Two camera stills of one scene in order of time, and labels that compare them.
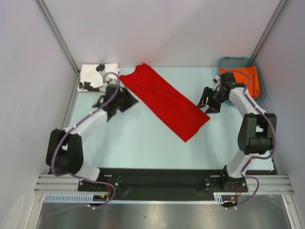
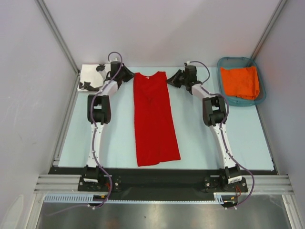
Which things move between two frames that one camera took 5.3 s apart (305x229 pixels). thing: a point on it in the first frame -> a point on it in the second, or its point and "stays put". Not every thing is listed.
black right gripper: [213, 108] -> [172, 82]
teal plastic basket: [230, 62] stays put
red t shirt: [180, 114] -> [157, 140]
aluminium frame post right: [280, 7] stays put
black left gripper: [130, 100] -> [130, 75]
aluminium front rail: [69, 183] stays put
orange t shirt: [253, 85] stays put
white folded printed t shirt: [96, 77] stays put
